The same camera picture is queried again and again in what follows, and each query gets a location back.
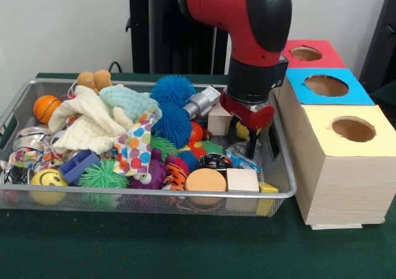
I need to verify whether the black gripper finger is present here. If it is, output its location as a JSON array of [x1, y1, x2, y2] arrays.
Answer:
[[246, 128, 259, 160], [228, 115, 241, 145]]

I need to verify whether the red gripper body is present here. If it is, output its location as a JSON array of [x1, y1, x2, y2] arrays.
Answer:
[[220, 91, 275, 130]]

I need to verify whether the clear plastic packet blue label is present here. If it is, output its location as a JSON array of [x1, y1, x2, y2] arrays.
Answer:
[[224, 142, 263, 170]]

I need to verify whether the blue fuzzy toy with eyes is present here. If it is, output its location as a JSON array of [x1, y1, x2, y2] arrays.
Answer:
[[150, 75, 197, 108]]

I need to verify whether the polka dot cloth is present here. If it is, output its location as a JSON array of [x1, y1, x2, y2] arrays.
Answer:
[[113, 109, 159, 176]]

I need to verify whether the cream knitted cloth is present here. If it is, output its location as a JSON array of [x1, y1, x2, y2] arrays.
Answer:
[[48, 85, 134, 156]]

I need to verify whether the brown plush toy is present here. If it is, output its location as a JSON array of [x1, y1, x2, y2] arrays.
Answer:
[[77, 69, 114, 93]]

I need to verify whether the wooden box with three holes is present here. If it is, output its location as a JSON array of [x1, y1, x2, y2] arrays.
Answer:
[[272, 40, 396, 230]]

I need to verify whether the clear mesh bin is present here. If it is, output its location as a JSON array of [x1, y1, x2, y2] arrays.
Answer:
[[0, 78, 298, 218]]

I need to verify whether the plain yellow ball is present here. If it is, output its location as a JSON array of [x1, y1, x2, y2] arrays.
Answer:
[[236, 122, 260, 140]]

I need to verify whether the purple spiky ball with eyes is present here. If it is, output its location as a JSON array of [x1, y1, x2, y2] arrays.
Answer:
[[128, 157, 168, 190]]

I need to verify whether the mint green knitted cloth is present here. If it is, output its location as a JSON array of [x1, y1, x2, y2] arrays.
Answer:
[[98, 85, 162, 122]]

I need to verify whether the green spiky ball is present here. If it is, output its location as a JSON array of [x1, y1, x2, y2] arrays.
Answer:
[[77, 160, 129, 207]]

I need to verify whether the black chair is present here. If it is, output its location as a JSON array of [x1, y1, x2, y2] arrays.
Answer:
[[359, 0, 396, 95]]

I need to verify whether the small orange basketball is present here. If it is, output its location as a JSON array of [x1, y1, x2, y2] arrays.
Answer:
[[33, 95, 63, 124]]

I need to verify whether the yellow smiley ball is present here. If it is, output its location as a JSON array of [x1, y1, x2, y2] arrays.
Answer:
[[30, 169, 69, 205]]

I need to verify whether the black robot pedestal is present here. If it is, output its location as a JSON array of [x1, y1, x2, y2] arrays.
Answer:
[[119, 0, 231, 75]]

